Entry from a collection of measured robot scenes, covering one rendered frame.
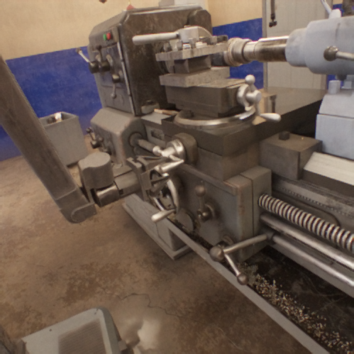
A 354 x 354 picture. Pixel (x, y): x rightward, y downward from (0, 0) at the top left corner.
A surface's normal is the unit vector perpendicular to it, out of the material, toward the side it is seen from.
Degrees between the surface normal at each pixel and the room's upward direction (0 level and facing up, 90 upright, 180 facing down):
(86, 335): 0
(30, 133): 103
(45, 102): 90
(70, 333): 0
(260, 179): 90
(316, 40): 85
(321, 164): 36
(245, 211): 90
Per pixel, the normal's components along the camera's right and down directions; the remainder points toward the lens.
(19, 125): 0.49, 0.54
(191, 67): 0.51, 0.32
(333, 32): -0.84, 0.29
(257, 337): -0.14, -0.88
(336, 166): -0.61, -0.50
